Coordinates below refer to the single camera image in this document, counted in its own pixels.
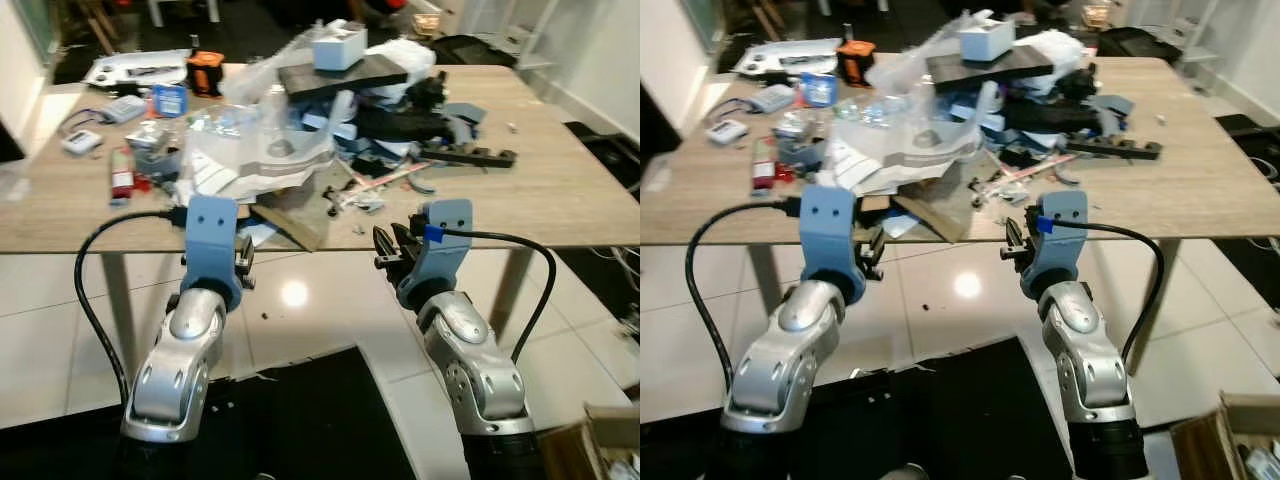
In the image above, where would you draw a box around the brown cardboard piece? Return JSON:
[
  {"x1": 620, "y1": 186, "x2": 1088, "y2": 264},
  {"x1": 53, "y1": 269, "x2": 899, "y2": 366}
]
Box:
[
  {"x1": 249, "y1": 194, "x2": 332, "y2": 252},
  {"x1": 889, "y1": 189, "x2": 968, "y2": 245}
]

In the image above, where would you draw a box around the black power strip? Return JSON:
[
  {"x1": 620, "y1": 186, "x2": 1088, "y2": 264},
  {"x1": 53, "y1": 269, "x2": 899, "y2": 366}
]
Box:
[
  {"x1": 1064, "y1": 136, "x2": 1164, "y2": 162},
  {"x1": 419, "y1": 144, "x2": 519, "y2": 169}
]

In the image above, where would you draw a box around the clear plastic bag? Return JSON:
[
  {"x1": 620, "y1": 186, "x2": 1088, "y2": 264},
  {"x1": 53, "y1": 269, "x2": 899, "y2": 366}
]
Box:
[
  {"x1": 184, "y1": 58, "x2": 339, "y2": 203},
  {"x1": 829, "y1": 48, "x2": 989, "y2": 194}
]

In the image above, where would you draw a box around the light wooden table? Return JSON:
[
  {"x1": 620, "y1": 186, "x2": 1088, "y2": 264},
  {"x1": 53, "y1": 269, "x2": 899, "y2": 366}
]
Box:
[
  {"x1": 0, "y1": 64, "x2": 641, "y2": 346},
  {"x1": 640, "y1": 55, "x2": 1280, "y2": 331}
]

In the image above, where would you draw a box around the dark grey flat board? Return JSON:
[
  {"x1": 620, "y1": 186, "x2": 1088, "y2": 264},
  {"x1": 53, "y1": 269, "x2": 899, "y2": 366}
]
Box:
[
  {"x1": 924, "y1": 44, "x2": 1057, "y2": 97},
  {"x1": 277, "y1": 54, "x2": 410, "y2": 102}
]

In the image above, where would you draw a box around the small blue box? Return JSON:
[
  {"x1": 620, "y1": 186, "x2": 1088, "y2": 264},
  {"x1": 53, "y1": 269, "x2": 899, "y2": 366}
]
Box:
[
  {"x1": 151, "y1": 84, "x2": 190, "y2": 120},
  {"x1": 799, "y1": 72, "x2": 840, "y2": 108}
]

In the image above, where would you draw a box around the white crumpled plastic bag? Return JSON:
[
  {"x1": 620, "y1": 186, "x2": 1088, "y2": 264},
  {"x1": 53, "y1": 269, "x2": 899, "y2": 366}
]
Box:
[
  {"x1": 369, "y1": 37, "x2": 439, "y2": 83},
  {"x1": 1014, "y1": 29, "x2": 1087, "y2": 75}
]

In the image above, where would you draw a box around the grey-blue flat device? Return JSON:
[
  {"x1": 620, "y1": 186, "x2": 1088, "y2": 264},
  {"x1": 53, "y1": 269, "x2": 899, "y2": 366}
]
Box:
[
  {"x1": 99, "y1": 94, "x2": 149, "y2": 124},
  {"x1": 747, "y1": 84, "x2": 798, "y2": 114}
]

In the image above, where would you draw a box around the orange and black device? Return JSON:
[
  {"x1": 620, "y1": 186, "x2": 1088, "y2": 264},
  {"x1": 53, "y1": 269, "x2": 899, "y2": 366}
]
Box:
[
  {"x1": 835, "y1": 39, "x2": 878, "y2": 90},
  {"x1": 185, "y1": 49, "x2": 226, "y2": 99}
]

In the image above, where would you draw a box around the small white adapter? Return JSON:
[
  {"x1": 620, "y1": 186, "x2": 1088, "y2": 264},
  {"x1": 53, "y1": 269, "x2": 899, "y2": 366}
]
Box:
[
  {"x1": 61, "y1": 129, "x2": 105, "y2": 157},
  {"x1": 704, "y1": 119, "x2": 750, "y2": 147}
]

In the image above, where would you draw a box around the white rectangular box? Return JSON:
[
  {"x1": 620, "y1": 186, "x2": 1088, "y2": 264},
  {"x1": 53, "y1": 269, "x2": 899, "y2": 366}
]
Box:
[
  {"x1": 312, "y1": 27, "x2": 369, "y2": 72},
  {"x1": 957, "y1": 17, "x2": 1018, "y2": 62}
]

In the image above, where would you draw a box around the white flat tray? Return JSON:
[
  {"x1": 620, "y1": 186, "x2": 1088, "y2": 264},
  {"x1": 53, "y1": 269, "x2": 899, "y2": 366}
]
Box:
[
  {"x1": 84, "y1": 49, "x2": 192, "y2": 87},
  {"x1": 734, "y1": 39, "x2": 842, "y2": 77}
]

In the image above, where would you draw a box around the brown cardboard box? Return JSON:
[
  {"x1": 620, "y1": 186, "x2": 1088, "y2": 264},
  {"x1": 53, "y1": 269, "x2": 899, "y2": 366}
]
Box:
[
  {"x1": 539, "y1": 403, "x2": 641, "y2": 480},
  {"x1": 1171, "y1": 392, "x2": 1280, "y2": 480}
]

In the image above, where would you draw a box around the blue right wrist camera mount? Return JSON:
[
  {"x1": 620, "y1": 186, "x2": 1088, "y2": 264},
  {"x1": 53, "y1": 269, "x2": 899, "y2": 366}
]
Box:
[
  {"x1": 396, "y1": 198, "x2": 474, "y2": 310},
  {"x1": 1021, "y1": 189, "x2": 1090, "y2": 302}
]

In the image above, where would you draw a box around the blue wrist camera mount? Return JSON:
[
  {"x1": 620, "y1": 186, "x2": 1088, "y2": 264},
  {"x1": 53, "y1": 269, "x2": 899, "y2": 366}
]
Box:
[
  {"x1": 1021, "y1": 189, "x2": 1090, "y2": 302},
  {"x1": 182, "y1": 195, "x2": 247, "y2": 312},
  {"x1": 396, "y1": 198, "x2": 474, "y2": 310},
  {"x1": 796, "y1": 185, "x2": 868, "y2": 307}
]

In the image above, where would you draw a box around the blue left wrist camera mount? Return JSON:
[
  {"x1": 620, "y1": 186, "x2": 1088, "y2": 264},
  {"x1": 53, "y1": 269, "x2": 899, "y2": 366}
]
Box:
[
  {"x1": 796, "y1": 185, "x2": 868, "y2": 307},
  {"x1": 182, "y1": 195, "x2": 247, "y2": 312}
]

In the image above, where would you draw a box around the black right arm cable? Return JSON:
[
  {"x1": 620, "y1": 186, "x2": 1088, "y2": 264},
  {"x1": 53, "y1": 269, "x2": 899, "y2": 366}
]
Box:
[
  {"x1": 440, "y1": 229, "x2": 558, "y2": 363},
  {"x1": 1054, "y1": 221, "x2": 1167, "y2": 367}
]

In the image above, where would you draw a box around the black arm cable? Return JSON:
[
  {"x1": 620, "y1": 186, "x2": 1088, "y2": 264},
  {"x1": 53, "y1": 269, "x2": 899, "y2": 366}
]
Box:
[
  {"x1": 440, "y1": 229, "x2": 558, "y2": 363},
  {"x1": 685, "y1": 198, "x2": 803, "y2": 389},
  {"x1": 1054, "y1": 221, "x2": 1167, "y2": 367},
  {"x1": 74, "y1": 208, "x2": 191, "y2": 403}
]

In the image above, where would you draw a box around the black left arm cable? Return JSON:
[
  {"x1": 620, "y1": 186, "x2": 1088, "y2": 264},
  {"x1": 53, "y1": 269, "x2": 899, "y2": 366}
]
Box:
[
  {"x1": 74, "y1": 208, "x2": 191, "y2": 403},
  {"x1": 685, "y1": 198, "x2": 803, "y2": 389}
]

